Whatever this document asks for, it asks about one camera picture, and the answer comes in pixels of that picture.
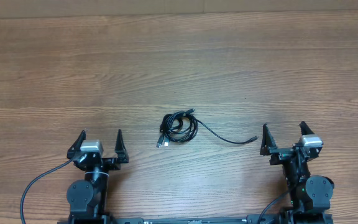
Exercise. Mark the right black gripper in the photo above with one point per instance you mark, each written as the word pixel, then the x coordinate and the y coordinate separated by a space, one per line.
pixel 268 147

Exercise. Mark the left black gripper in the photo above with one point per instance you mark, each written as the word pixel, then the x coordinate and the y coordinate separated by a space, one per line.
pixel 114 164

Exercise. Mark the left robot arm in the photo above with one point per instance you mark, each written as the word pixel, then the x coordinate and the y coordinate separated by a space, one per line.
pixel 87 197

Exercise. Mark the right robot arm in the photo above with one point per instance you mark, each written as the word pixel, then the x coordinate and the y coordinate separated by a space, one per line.
pixel 310 195

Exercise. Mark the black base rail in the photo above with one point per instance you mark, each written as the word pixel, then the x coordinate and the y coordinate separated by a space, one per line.
pixel 250 219

